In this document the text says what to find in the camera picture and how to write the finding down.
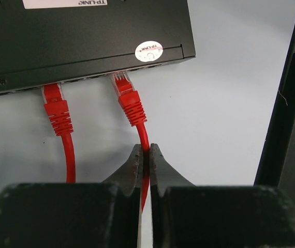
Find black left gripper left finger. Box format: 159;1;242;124
0;144;143;247

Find red ethernet cable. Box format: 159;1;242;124
110;71;152;215
40;82;76;183

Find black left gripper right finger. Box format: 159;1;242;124
150;144;295;247

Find small black network switch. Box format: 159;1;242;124
0;1;196;95

